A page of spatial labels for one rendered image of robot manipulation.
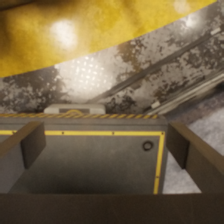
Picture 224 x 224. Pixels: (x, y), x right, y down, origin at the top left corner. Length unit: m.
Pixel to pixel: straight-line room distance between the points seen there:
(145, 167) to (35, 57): 0.68
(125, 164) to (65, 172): 0.21
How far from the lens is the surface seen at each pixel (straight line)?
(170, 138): 0.16
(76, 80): 0.82
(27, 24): 0.90
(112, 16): 0.83
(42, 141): 0.17
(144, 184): 0.65
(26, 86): 0.90
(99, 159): 0.57
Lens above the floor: 0.80
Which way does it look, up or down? 74 degrees down
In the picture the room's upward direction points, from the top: 175 degrees clockwise
